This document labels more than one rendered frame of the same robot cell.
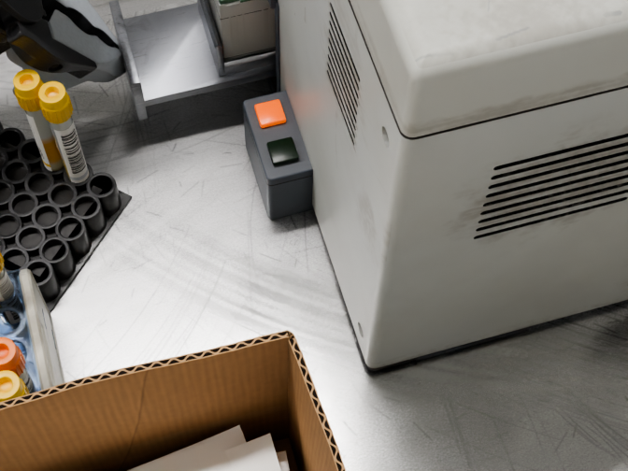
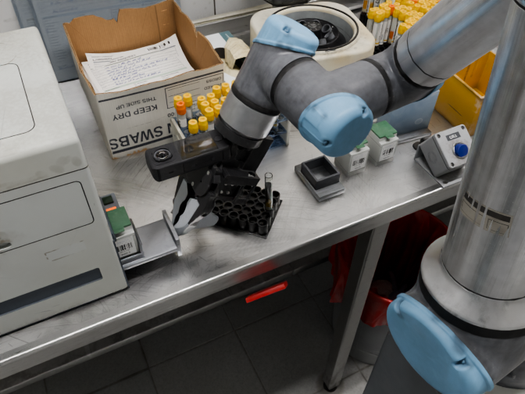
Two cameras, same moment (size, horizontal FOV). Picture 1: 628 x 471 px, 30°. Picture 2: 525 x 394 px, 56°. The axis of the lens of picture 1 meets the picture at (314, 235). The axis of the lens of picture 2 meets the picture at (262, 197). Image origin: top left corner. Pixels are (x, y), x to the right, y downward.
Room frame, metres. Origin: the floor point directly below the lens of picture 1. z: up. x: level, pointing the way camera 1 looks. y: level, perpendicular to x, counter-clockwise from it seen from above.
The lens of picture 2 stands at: (0.95, 0.18, 1.52)
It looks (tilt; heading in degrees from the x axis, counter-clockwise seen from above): 47 degrees down; 171
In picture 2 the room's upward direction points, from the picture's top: 1 degrees clockwise
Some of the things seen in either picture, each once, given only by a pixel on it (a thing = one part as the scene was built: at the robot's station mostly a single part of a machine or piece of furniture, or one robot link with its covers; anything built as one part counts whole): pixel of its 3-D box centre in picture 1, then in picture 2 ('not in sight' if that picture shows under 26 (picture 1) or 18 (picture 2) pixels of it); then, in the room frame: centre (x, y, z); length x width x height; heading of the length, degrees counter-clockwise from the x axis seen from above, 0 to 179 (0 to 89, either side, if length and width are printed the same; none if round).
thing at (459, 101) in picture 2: not in sight; (477, 93); (0.16, 0.76, 0.93); 0.13 x 0.13 x 0.10; 14
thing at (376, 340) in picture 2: not in sight; (380, 291); (0.18, 0.68, 0.22); 0.38 x 0.37 x 0.44; 108
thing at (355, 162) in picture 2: not in sight; (351, 153); (0.29, 0.45, 0.91); 0.05 x 0.04 x 0.07; 18
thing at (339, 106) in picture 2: not in sight; (332, 104); (0.47, 0.34, 1.16); 0.11 x 0.11 x 0.08; 25
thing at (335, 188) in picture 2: not in sight; (319, 174); (0.32, 0.39, 0.89); 0.09 x 0.05 x 0.04; 18
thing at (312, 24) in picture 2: not in sight; (311, 39); (-0.03, 0.44, 0.97); 0.15 x 0.15 x 0.07
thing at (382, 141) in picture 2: not in sight; (380, 143); (0.27, 0.52, 0.91); 0.05 x 0.04 x 0.07; 18
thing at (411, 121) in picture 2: not in sight; (405, 111); (0.20, 0.59, 0.92); 0.10 x 0.07 x 0.10; 103
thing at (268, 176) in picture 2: not in sight; (268, 196); (0.40, 0.28, 0.93); 0.01 x 0.01 x 0.10
